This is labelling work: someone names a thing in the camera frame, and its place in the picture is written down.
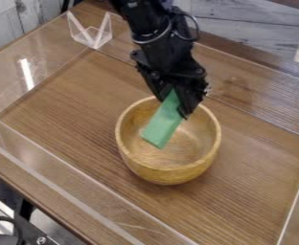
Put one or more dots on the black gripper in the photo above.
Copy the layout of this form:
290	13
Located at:
167	65

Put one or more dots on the green rectangular block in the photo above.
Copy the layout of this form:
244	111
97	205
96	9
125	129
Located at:
162	123

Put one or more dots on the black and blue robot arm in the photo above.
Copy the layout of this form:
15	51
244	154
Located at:
149	14

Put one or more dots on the brown wooden bowl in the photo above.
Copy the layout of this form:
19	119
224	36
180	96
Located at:
188	153

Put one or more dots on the clear acrylic corner bracket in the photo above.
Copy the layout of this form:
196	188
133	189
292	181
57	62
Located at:
92	37

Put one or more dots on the black table leg bracket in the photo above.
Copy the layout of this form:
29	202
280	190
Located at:
31	235

